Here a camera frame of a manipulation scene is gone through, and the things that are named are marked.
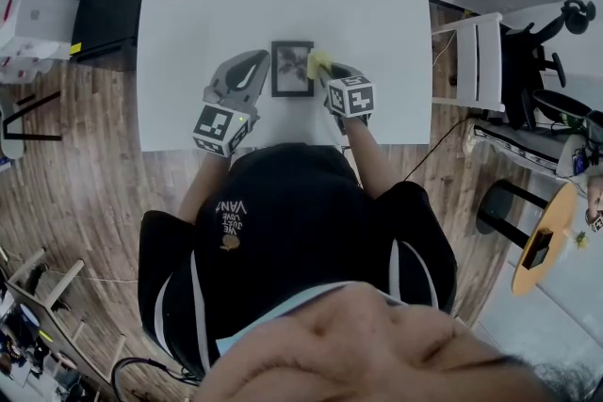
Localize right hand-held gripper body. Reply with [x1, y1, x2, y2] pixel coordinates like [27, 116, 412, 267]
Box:
[323, 76, 377, 136]

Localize white table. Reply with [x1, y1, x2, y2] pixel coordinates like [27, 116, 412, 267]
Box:
[135, 0, 434, 153]

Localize person's right forearm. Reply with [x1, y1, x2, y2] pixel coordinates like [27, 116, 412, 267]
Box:
[345, 120, 402, 200]

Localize black cabinet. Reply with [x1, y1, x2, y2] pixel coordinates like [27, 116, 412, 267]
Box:
[69, 0, 148, 72]

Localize round wooden side table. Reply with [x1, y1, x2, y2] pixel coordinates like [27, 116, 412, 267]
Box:
[510, 181, 580, 297]

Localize black floor cable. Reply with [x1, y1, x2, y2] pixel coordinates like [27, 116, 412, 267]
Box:
[401, 117, 473, 183]

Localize white chair with black legs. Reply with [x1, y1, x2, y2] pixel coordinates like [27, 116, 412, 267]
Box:
[0, 89, 63, 160]

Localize small black box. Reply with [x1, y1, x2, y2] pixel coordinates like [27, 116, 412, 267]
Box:
[521, 228, 555, 271]

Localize person's left forearm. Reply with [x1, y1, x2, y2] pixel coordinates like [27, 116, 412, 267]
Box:
[177, 153, 233, 225]

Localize black picture frame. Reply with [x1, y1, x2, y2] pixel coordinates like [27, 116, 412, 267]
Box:
[269, 40, 316, 99]

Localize person's face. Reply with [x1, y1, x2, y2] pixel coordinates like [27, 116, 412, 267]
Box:
[192, 281, 566, 402]

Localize person's black t-shirt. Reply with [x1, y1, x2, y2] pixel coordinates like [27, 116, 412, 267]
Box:
[137, 143, 459, 380]

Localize yellow cloth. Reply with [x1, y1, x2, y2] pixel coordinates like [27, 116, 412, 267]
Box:
[306, 50, 335, 81]

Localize wooden workbench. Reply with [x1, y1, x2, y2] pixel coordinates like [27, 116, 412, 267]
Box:
[0, 247, 129, 402]

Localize blue face mask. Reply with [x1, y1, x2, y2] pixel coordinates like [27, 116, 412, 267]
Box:
[214, 281, 406, 360]

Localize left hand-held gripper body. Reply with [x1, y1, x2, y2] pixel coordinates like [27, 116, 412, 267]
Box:
[191, 91, 261, 158]

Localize white slatted chair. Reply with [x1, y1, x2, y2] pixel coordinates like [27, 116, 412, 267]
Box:
[430, 11, 507, 114]

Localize looped black cables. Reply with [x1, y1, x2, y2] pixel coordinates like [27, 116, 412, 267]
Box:
[110, 356, 200, 392]

